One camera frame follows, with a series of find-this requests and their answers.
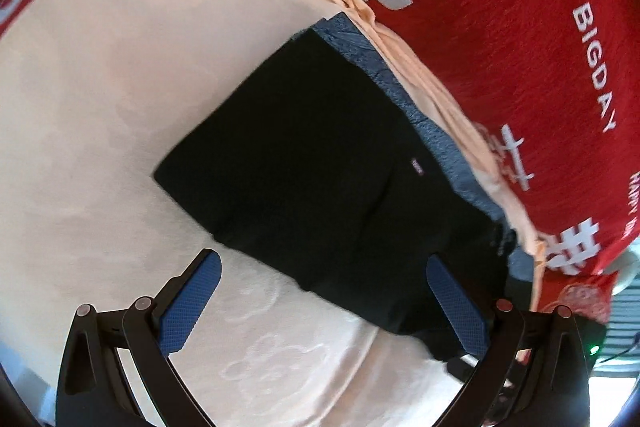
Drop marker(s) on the black pants blue patterned trim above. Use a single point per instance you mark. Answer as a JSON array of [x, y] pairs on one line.
[[310, 167]]

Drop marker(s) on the cream bed sheet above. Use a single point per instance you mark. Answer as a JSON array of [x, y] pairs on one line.
[[100, 107]]

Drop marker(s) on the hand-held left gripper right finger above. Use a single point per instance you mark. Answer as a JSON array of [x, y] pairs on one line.
[[457, 302]]

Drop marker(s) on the red patterned pillow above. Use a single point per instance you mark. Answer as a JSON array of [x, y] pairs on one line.
[[575, 294]]

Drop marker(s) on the red printed blanket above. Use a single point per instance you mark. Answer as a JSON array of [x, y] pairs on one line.
[[500, 32]]

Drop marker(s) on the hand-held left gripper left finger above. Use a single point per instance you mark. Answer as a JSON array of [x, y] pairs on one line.
[[192, 302]]

